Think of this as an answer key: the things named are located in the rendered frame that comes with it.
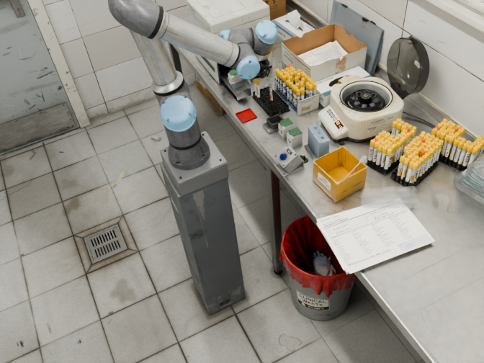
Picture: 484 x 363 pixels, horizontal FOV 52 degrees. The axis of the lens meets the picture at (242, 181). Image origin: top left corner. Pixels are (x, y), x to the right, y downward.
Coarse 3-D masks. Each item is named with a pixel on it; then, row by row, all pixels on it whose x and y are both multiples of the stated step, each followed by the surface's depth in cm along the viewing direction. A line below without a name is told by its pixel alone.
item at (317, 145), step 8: (312, 128) 181; (320, 128) 181; (312, 136) 181; (320, 136) 178; (312, 144) 184; (320, 144) 176; (328, 144) 178; (312, 152) 185; (320, 152) 179; (328, 152) 181
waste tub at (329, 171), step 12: (324, 156) 171; (336, 156) 175; (348, 156) 173; (324, 168) 175; (336, 168) 179; (348, 168) 176; (360, 168) 169; (324, 180) 168; (336, 180) 175; (348, 180) 164; (360, 180) 168; (336, 192) 165; (348, 192) 169
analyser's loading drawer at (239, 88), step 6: (222, 72) 222; (228, 72) 221; (222, 78) 219; (228, 84) 214; (234, 84) 211; (240, 84) 212; (234, 90) 212; (240, 90) 211; (246, 90) 208; (240, 96) 209; (246, 96) 210
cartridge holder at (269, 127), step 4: (272, 116) 198; (276, 116) 198; (268, 120) 196; (272, 120) 199; (276, 120) 199; (280, 120) 198; (264, 124) 198; (268, 124) 198; (272, 124) 198; (276, 124) 195; (264, 128) 198; (268, 128) 196; (272, 128) 195; (276, 128) 196; (268, 132) 196; (272, 132) 196
